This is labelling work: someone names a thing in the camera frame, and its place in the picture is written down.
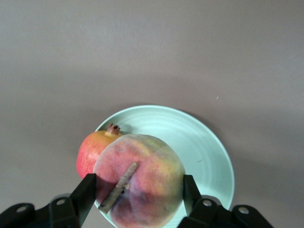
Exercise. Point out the light green round plate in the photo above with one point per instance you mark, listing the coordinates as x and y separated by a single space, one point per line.
194 147

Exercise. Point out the pink yellow peach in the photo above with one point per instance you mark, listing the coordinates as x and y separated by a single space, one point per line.
152 171

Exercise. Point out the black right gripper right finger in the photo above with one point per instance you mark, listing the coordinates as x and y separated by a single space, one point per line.
209 213

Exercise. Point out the brown table cover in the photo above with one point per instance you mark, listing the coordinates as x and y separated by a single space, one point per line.
152 47

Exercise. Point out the red pomegranate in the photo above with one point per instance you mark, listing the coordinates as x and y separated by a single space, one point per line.
90 154

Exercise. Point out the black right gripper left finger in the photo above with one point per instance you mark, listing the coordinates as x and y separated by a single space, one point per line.
61 211

